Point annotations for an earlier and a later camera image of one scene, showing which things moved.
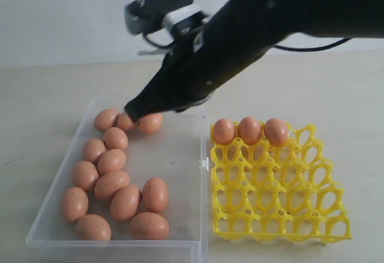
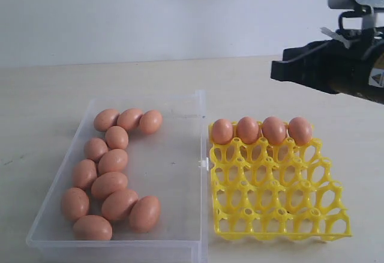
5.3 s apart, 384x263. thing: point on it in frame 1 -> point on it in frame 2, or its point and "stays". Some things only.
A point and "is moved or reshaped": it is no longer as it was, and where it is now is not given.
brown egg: [75, 203] stays
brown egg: [149, 226] -> [145, 214]
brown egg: [151, 123] stays
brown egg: [125, 203] is moved or reshaped
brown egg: [224, 131] stays
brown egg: [108, 184] stays
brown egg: [155, 194] -> [300, 130]
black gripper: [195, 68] -> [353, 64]
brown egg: [276, 131] stays
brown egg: [92, 227] stays
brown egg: [111, 159] stays
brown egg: [249, 129] stays
